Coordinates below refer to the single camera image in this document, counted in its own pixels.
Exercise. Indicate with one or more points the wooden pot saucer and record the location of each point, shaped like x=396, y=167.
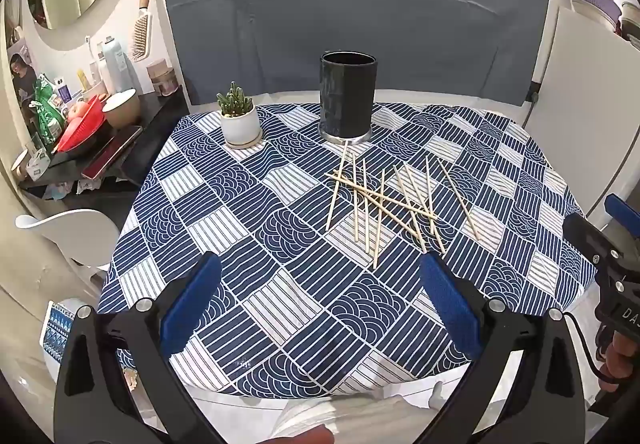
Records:
x=250, y=142

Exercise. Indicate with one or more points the person's right hand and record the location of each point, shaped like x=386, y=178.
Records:
x=622, y=361

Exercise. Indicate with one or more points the white tissue box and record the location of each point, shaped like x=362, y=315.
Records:
x=36, y=162

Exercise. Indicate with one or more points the bunch of wooden chopsticks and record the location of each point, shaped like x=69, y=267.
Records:
x=356, y=204

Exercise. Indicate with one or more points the dark red flat case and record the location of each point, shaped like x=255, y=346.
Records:
x=112, y=151

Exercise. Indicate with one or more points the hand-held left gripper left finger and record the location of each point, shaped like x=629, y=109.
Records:
x=192, y=304

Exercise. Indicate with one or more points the wooden hairbrush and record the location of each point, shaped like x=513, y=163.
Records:
x=141, y=36

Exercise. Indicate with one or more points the person's left hand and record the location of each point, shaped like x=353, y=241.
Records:
x=310, y=437

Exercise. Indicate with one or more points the black chopstick holder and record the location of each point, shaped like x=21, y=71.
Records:
x=347, y=93

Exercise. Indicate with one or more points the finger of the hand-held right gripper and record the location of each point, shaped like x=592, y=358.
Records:
x=587, y=239
x=622, y=213

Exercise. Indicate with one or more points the black side table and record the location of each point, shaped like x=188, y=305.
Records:
x=160, y=118

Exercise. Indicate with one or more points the succulent in white pot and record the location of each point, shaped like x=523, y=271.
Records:
x=240, y=121

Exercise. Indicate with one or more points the white chair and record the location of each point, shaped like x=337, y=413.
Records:
x=75, y=229

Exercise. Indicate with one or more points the blue patterned box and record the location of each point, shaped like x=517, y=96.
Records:
x=57, y=334

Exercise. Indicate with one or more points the green snack packet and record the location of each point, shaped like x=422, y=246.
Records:
x=47, y=108

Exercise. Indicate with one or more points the blue patterned tablecloth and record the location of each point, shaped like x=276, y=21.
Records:
x=280, y=274

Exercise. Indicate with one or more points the yellow tube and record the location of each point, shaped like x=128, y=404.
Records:
x=82, y=79

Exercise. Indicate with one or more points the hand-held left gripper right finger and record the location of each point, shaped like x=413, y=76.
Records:
x=450, y=304

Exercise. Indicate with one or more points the beige bowl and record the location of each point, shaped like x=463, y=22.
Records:
x=122, y=108

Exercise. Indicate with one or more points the printed photo card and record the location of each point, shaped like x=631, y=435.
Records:
x=20, y=76

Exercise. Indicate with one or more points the red plastic basket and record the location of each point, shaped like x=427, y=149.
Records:
x=82, y=128

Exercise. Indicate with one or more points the white bottle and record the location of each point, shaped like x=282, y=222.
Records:
x=105, y=73

